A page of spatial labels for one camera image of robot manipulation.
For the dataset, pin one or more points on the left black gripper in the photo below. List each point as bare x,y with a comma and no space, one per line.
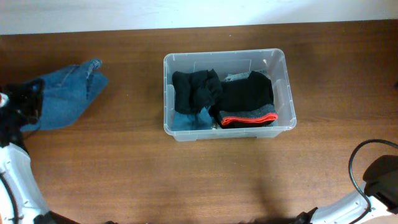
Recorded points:
28,98

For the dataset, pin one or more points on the dark blue jeans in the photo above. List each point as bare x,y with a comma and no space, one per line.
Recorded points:
67,93

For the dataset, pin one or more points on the black cloth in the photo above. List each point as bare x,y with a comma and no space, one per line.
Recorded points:
194,91

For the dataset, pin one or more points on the small teal blue cloth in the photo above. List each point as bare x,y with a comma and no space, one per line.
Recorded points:
192,122

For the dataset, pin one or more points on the light blue denim shorts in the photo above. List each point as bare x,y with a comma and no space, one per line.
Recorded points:
236,76

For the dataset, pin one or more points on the black shorts red waistband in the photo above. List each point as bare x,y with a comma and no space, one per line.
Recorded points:
245,99

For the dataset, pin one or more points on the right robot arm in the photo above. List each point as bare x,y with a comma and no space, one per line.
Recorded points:
380,189

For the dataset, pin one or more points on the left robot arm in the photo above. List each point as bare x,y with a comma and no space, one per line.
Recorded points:
21,198

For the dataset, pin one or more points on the clear plastic storage bin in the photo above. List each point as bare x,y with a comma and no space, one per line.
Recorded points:
224,64

